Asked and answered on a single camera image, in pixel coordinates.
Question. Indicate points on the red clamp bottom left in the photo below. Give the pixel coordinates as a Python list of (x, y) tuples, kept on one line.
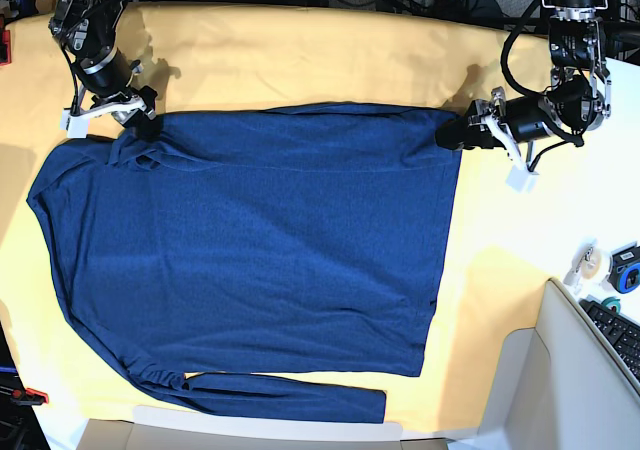
[(28, 397)]

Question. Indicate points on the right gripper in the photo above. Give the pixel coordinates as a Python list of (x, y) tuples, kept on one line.
[(111, 82)]

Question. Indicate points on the blue long-sleeve shirt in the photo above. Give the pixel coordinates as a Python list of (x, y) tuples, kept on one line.
[(212, 266)]

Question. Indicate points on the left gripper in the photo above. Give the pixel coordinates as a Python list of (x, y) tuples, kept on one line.
[(511, 124)]

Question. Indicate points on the blue tape measure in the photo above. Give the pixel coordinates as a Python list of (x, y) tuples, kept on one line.
[(624, 275)]

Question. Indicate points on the white cardboard box right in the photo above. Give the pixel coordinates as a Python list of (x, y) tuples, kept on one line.
[(560, 385)]

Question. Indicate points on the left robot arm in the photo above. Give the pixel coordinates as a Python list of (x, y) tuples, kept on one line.
[(577, 100)]

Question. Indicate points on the yellow table cloth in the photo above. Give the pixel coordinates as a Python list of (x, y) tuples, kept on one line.
[(502, 246)]

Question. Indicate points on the red clamp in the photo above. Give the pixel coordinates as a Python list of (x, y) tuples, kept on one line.
[(28, 397), (5, 43)]

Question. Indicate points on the green tape roll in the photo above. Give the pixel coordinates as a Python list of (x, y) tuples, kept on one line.
[(612, 304)]

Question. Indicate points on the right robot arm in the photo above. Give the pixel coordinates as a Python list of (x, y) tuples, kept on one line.
[(85, 31)]

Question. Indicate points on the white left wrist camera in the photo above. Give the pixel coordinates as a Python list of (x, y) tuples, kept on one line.
[(521, 181)]

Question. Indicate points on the red clamp top left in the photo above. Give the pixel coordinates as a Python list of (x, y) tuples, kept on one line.
[(5, 43)]

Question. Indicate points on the black keyboard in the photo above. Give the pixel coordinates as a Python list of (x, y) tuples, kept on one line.
[(617, 336)]

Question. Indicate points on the clear tape roll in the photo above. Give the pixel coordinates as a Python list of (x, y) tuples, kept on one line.
[(590, 266)]

